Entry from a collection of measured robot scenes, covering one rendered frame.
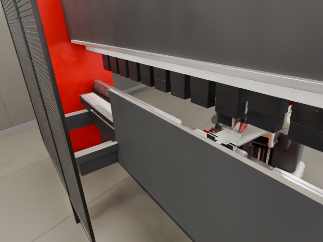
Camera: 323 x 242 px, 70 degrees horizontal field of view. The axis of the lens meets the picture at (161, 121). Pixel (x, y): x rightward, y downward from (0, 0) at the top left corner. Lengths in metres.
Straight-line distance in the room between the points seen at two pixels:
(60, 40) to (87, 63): 0.38
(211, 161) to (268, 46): 0.41
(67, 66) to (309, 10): 2.62
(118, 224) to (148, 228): 0.28
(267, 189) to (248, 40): 0.51
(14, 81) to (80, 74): 1.67
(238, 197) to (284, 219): 0.12
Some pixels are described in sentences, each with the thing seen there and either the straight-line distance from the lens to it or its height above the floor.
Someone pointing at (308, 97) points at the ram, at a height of 1.37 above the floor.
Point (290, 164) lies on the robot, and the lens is 2.41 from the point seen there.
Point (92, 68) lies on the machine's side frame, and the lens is 3.10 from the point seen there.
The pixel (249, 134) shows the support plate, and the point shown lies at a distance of 1.46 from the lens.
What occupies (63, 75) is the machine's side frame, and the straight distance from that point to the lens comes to 3.02.
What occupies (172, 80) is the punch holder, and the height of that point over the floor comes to 1.28.
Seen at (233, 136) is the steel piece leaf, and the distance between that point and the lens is 1.42.
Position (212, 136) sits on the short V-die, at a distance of 1.41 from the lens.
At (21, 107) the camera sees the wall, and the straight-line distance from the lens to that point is 4.60.
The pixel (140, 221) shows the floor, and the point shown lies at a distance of 2.25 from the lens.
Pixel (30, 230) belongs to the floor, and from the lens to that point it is 2.53.
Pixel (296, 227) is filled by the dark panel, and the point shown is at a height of 1.25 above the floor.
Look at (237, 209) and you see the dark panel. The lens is 0.68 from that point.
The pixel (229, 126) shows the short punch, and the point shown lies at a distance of 1.30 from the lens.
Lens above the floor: 1.66
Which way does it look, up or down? 25 degrees down
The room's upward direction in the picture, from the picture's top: 3 degrees counter-clockwise
